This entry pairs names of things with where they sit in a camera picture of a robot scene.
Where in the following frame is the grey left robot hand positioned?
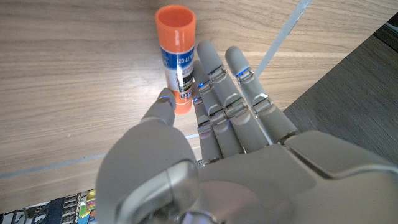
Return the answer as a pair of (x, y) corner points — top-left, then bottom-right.
(95, 39), (398, 224)

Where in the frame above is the colourful printed box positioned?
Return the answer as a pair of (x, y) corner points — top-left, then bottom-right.
(0, 189), (97, 224)

